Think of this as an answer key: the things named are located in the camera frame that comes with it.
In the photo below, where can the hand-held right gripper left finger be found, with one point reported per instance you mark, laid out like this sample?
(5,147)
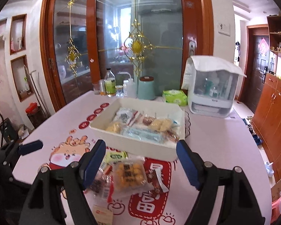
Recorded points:
(93,166)

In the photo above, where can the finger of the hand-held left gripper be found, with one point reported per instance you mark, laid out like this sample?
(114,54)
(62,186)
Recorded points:
(20,181)
(31,147)

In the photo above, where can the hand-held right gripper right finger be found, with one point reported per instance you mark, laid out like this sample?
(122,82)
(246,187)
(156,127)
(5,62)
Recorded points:
(187,166)

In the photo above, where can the dark red snack packet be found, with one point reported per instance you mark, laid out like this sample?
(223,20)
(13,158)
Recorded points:
(100,184)

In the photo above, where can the green snack packet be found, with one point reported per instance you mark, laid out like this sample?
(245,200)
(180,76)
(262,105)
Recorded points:
(117,157)

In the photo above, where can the orange white snack packet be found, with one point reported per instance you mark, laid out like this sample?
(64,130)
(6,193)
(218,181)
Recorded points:
(172,136)

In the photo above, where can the brown snack packet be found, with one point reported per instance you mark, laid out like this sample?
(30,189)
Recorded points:
(154,180)

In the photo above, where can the clear yellow cake packet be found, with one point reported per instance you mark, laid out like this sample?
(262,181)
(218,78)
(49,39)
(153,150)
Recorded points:
(130,175)

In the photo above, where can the small clear cracker packet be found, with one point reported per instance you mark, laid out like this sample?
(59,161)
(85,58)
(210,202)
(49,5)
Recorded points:
(113,127)

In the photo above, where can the white plastic storage bin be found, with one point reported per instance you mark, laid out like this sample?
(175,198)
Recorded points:
(135,148)

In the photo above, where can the large clear cracker packet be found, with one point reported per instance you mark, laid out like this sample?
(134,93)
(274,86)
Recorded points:
(162,124)

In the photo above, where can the small pale snack packet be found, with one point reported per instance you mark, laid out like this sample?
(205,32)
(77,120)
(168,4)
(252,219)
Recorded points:
(103,215)

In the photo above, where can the light blue snack packet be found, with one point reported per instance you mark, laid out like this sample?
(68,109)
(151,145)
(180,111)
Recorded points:
(142,134)

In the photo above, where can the silver white snack packet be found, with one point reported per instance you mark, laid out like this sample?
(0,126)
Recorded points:
(125,116)

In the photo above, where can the clear mixed nut packet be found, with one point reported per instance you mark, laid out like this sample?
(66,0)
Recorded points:
(147,121)

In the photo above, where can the grey metal pole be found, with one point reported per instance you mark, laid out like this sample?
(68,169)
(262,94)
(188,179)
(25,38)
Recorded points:
(34,89)

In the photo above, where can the green tissue pack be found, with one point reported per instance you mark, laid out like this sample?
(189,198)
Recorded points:
(174,97)

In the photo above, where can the blue slippers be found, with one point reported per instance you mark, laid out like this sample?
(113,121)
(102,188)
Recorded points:
(256,139)

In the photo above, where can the white countertop storage cabinet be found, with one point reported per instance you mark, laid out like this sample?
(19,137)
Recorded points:
(211,93)

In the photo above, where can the clear glass tumbler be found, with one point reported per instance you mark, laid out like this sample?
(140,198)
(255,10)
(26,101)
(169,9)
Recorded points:
(96,89)

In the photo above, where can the small glass jar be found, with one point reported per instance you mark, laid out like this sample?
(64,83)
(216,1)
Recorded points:
(119,91)

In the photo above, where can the clear plastic bottle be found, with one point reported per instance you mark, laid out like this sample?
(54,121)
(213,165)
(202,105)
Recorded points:
(110,85)

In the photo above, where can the small white pill bottle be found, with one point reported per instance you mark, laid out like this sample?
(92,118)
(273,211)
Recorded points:
(125,86)

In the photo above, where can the white plastic squeeze bottle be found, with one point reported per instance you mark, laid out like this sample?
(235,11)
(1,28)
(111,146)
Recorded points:
(132,88)

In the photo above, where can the teal canister with brown lid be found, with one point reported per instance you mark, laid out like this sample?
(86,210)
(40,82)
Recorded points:
(146,89)

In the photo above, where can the pink plastic stool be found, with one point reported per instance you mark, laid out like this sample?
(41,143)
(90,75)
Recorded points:
(280,206)

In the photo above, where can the gold door ornament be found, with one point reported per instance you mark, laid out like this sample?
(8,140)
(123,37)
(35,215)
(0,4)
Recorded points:
(72,55)
(137,45)

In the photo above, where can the white cover cloth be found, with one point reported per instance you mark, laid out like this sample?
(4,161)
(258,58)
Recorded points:
(215,64)

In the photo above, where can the wooden framed glass door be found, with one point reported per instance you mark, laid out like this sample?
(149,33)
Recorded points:
(164,16)
(60,39)

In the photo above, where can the dark entry door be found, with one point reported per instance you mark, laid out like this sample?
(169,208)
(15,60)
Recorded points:
(258,70)

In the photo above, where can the wooden framed wall niche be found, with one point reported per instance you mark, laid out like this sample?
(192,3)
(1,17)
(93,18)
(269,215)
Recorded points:
(22,78)
(18,34)

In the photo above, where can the wooden wall cabinet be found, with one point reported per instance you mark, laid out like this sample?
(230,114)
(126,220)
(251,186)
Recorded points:
(276,112)

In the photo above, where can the white wall switch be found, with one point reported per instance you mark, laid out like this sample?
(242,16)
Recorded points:
(224,28)

